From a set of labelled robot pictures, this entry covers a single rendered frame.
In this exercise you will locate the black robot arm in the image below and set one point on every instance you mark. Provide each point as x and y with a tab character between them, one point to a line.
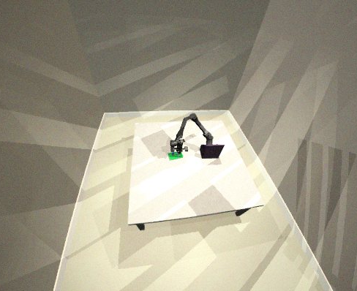
179	135

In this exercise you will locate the green circuit board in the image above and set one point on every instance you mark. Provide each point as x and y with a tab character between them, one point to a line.
175	155

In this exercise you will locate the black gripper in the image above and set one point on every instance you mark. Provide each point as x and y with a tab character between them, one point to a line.
179	149

